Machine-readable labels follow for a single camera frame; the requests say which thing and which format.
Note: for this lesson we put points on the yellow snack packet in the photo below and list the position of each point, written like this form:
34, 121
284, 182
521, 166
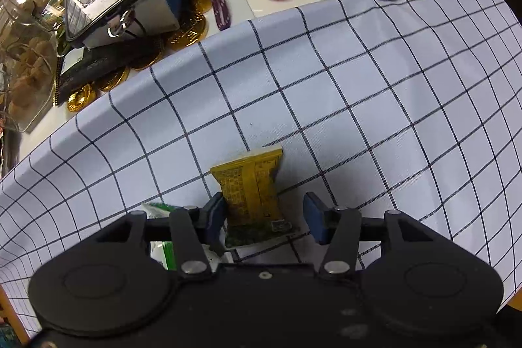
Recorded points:
248, 189

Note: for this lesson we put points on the white and blue box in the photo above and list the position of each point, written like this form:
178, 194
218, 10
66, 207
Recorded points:
159, 11

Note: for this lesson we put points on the pile of gold foil coins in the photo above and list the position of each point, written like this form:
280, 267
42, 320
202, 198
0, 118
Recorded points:
189, 30

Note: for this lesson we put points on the glass jar of cookies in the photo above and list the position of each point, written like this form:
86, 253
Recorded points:
28, 66

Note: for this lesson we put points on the white checked cloth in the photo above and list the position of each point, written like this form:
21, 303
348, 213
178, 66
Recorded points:
326, 107

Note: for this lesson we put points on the green and white snack packet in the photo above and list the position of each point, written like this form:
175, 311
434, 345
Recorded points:
161, 209

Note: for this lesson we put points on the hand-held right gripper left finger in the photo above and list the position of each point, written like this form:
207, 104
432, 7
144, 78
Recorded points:
214, 217

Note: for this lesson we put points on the black notebook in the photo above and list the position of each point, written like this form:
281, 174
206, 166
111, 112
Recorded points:
98, 66

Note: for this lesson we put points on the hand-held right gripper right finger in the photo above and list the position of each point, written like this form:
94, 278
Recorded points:
315, 217

